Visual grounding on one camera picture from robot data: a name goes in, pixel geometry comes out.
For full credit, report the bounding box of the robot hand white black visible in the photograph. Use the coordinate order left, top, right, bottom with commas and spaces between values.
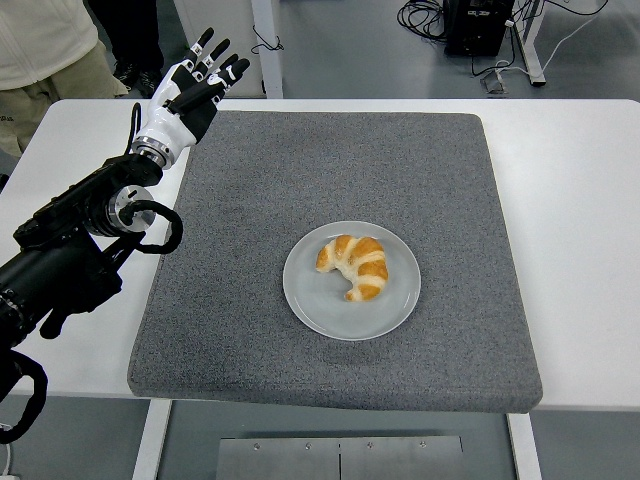
135, 27, 251, 151

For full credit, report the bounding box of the golden croissant bread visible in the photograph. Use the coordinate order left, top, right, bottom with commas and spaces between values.
314, 233, 390, 303

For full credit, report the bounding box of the pale grey round plate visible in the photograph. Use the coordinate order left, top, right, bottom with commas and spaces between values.
282, 220, 422, 342

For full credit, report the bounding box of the person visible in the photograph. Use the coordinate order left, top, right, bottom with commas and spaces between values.
88, 0, 166, 99
0, 0, 130, 159

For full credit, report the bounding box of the white cabinet panel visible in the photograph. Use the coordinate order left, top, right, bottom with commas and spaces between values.
174, 0, 266, 99

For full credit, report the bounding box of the white desk leg column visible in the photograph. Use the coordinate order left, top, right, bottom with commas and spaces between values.
251, 0, 285, 100

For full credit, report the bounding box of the grey felt mat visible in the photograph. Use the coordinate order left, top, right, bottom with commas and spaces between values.
127, 110, 545, 415

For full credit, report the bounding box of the white table leg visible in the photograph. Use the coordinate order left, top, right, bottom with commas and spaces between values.
130, 398, 174, 480
505, 412, 544, 480

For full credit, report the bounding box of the black computer tower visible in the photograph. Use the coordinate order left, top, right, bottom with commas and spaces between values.
443, 0, 516, 57

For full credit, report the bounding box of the small grey floor adapter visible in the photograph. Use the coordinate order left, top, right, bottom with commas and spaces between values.
480, 69, 510, 95

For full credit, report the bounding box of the white desk leg with foot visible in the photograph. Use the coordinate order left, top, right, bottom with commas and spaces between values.
514, 0, 549, 87

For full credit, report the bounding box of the thin black hanging cable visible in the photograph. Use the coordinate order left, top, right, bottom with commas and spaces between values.
251, 24, 285, 54

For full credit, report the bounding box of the black cable bundle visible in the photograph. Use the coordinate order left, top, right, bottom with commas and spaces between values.
397, 0, 451, 44

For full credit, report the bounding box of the black corrugated cable hose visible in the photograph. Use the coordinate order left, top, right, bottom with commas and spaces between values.
0, 349, 50, 445

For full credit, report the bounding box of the long white floor cable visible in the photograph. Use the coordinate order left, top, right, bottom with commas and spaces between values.
494, 0, 611, 81

